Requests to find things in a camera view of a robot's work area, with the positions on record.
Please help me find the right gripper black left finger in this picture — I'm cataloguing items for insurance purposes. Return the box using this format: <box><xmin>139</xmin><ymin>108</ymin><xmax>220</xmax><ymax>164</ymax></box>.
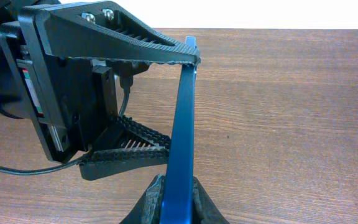
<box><xmin>120</xmin><ymin>174</ymin><xmax>165</xmax><ymax>224</ymax></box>

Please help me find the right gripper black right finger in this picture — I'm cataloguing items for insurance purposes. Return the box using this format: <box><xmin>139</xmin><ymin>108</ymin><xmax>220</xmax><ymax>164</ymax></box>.
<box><xmin>193</xmin><ymin>177</ymin><xmax>229</xmax><ymax>224</ymax></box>

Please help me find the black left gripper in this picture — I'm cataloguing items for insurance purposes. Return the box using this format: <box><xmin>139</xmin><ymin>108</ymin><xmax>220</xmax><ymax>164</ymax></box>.
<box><xmin>0</xmin><ymin>1</ymin><xmax>201</xmax><ymax>181</ymax></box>

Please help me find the blue smartphone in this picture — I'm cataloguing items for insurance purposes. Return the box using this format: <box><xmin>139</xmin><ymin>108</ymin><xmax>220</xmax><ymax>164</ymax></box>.
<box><xmin>159</xmin><ymin>35</ymin><xmax>198</xmax><ymax>224</ymax></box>

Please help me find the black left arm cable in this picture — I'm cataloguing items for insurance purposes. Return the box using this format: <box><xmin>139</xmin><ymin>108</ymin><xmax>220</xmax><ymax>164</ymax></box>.
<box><xmin>0</xmin><ymin>76</ymin><xmax>134</xmax><ymax>176</ymax></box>

